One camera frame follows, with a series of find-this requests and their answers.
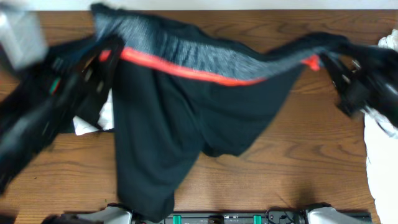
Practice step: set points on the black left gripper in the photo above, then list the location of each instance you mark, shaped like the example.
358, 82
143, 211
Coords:
84, 84

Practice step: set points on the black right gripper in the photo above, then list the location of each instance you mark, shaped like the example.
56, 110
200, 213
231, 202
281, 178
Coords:
351, 86

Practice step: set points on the black leggings with red waistband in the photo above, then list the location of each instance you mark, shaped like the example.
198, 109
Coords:
178, 92

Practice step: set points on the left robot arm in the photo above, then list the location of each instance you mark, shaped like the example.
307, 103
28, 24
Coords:
31, 116

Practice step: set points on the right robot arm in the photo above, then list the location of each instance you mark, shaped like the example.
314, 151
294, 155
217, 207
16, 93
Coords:
365, 78

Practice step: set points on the folded white garment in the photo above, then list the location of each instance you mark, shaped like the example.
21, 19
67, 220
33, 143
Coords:
106, 119

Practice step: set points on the crumpled white shirt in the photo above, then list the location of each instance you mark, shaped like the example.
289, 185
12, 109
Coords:
380, 137

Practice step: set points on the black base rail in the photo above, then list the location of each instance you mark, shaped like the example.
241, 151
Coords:
317, 214

